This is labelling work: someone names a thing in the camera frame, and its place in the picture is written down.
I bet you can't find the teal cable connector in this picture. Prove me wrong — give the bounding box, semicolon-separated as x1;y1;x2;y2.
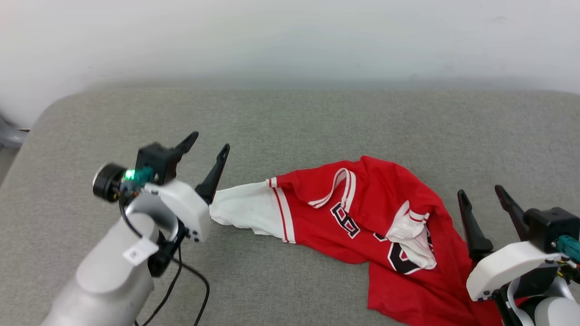
123;166;155;187
556;235;580;264

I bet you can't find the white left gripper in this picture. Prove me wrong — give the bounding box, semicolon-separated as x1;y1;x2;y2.
92;131;231;244

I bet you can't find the grey fabric sofa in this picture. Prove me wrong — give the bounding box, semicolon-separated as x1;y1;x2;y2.
0;86;580;326

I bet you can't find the grey metal object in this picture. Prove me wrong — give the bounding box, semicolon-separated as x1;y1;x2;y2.
0;114;30;149

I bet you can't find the white paper label tag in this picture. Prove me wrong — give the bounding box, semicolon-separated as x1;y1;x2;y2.
122;237;160;266

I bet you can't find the thin black cable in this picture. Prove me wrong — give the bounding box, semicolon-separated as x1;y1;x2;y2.
119;192;211;326

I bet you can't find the red and white basketball jersey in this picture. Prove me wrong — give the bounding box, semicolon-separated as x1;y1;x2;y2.
209;155;533;326

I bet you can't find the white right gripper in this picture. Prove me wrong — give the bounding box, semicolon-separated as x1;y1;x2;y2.
457;184;563;302

